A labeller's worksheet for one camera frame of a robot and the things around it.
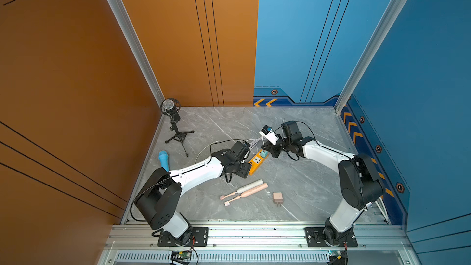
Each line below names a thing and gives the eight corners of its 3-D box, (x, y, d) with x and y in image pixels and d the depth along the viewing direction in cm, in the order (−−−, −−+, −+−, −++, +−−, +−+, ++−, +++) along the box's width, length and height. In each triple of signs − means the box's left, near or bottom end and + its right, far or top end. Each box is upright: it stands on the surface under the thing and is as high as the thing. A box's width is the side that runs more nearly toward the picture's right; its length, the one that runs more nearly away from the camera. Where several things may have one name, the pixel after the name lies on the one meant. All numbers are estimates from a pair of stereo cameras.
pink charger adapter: (274, 206, 83) (274, 204, 81) (272, 193, 87) (273, 192, 85) (283, 206, 83) (283, 204, 81) (281, 193, 87) (282, 192, 85)
